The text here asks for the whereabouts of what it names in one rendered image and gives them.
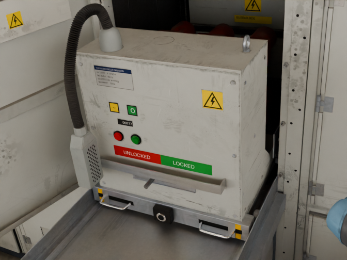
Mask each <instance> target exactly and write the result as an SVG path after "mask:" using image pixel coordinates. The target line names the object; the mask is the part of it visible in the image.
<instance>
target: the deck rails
mask: <svg viewBox="0 0 347 260"><path fill-rule="evenodd" d="M276 189H277V176H276V177H275V179H274V182H273V184H272V186H271V188H270V190H266V191H265V193H264V195H263V197H262V199H261V202H260V204H259V206H258V208H257V209H260V211H259V213H258V216H257V218H256V220H255V222H254V224H253V226H252V228H251V230H250V233H249V235H248V237H247V239H246V241H244V240H242V241H241V243H240V245H239V247H238V249H237V251H236V254H235V256H234V258H233V260H248V259H249V257H250V255H251V252H252V250H253V248H254V246H255V244H256V241H257V239H258V237H259V235H260V232H261V230H262V228H263V225H264V223H265V221H266V219H267V216H268V214H269V212H270V210H271V208H272V205H273V203H274V201H275V199H276V196H277V194H278V192H276ZM102 206H103V205H102V204H100V201H97V200H95V199H94V195H93V190H92V189H88V190H87V191H86V193H85V194H84V195H83V196H82V197H81V198H80V199H79V200H78V201H77V202H76V203H75V204H74V205H73V206H72V207H71V208H70V209H69V210H68V211H67V212H66V213H65V214H64V215H63V216H62V217H61V218H60V219H59V220H58V221H57V222H56V223H55V224H54V225H53V226H52V227H51V228H50V229H49V230H48V231H47V233H46V234H45V235H44V236H43V237H42V238H41V239H40V240H39V241H38V242H37V243H36V244H35V245H34V246H33V247H32V248H31V249H30V250H29V251H28V252H27V253H26V254H25V255H24V256H23V257H22V258H21V259H20V260H54V259H55V258H56V257H57V256H58V255H59V254H60V253H61V252H62V250H63V249H64V248H65V247H66V246H67V245H68V244H69V243H70V241H71V240H72V239H73V238H74V237H75V236H76V235H77V234H78V233H79V231H80V230H81V229H82V228H83V227H84V226H85V225H86V224H87V223H88V221H89V220H90V219H91V218H92V217H93V216H94V215H95V214H96V213H97V211H98V210H99V209H100V208H101V207H102Z"/></svg>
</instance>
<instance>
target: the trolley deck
mask: <svg viewBox="0 0 347 260"><path fill-rule="evenodd" d="M264 193H265V190H262V191H261V193H260V195H259V197H258V199H257V201H256V203H255V205H254V210H255V209H256V208H258V206H259V204H260V202H261V199H262V197H263V195H264ZM285 205H286V194H279V193H278V194H277V196H276V199H275V201H274V203H273V205H272V208H271V210H270V212H269V214H268V216H267V219H266V221H265V223H264V225H263V228H262V230H261V232H260V235H259V237H258V239H257V241H256V244H255V246H254V248H253V250H252V252H251V255H250V257H249V259H248V260H264V259H265V256H266V254H267V251H268V249H269V247H270V244H271V242H272V239H273V237H274V234H275V232H276V229H277V227H278V224H279V222H280V220H281V217H282V214H283V212H284V209H285ZM253 213H254V211H253ZM253 213H252V214H253ZM241 241H242V240H240V239H237V238H232V237H230V238H228V239H224V238H220V237H216V236H213V235H209V234H206V233H203V232H200V231H199V229H198V228H197V227H193V226H189V225H186V224H182V223H178V222H174V221H173V222H172V224H168V223H164V222H160V221H156V220H154V216H152V215H148V214H144V213H141V212H137V211H134V210H131V209H127V208H126V209H124V210H119V209H115V208H112V207H108V206H105V205H103V206H102V207H101V208H100V209H99V210H98V211H97V213H96V214H95V215H94V216H93V217H92V218H91V219H90V220H89V221H88V223H87V224H86V225H85V226H84V227H83V228H82V229H81V230H80V231H79V233H78V234H77V235H76V236H75V237H74V238H73V239H72V240H71V241H70V243H69V244H68V245H67V246H66V247H65V248H64V249H63V250H62V252H61V253H60V254H59V255H58V256H57V257H56V258H55V259H54V260H233V258H234V256H235V254H236V251H237V249H238V247H239V245H240V243H241Z"/></svg>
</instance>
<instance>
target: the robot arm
mask: <svg viewBox="0 0 347 260"><path fill-rule="evenodd" d="M326 223H327V227H328V228H329V229H330V230H331V231H332V232H333V234H334V235H335V236H336V237H337V238H338V239H339V241H340V242H341V243H342V244H343V245H345V246H346V247H347V197H346V198H345V199H341V200H339V201H338V202H336V203H335V204H334V205H333V206H332V207H331V209H330V210H329V212H328V214H327V218H326Z"/></svg>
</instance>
